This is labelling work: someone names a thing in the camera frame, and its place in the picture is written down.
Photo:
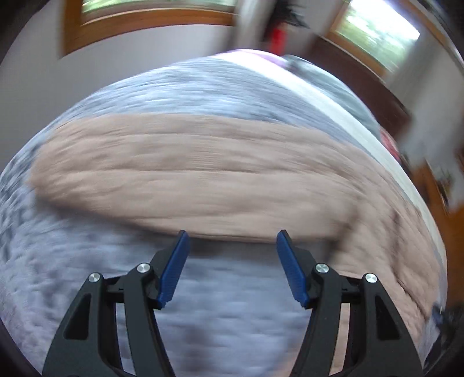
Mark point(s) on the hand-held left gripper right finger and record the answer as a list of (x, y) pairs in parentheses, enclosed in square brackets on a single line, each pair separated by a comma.
[(292, 269)]

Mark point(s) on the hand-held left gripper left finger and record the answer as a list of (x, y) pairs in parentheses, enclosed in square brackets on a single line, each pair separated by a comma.
[(174, 269)]

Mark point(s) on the beige quilted jacket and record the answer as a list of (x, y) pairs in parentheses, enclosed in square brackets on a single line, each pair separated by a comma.
[(217, 174)]

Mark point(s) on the grey quilted bedspread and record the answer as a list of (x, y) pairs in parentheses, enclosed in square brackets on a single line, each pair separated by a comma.
[(232, 326)]

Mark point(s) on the dark wooden headboard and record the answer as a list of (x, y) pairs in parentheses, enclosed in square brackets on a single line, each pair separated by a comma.
[(389, 143), (362, 83)]

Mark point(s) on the grey pillow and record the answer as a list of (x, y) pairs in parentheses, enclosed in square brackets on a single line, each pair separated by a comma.
[(326, 83)]

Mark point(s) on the purple pillow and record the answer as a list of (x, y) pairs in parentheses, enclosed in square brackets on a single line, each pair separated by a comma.
[(253, 55)]

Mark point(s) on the black and red bag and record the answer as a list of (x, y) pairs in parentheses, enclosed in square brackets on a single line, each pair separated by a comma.
[(278, 38)]

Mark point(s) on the small wooden framed window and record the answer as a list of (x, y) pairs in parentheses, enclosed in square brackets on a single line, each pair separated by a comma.
[(377, 32)]

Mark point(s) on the large wooden framed window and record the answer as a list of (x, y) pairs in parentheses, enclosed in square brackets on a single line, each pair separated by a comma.
[(145, 16)]

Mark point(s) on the white curtain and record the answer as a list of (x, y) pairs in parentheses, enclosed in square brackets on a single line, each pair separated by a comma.
[(248, 18)]

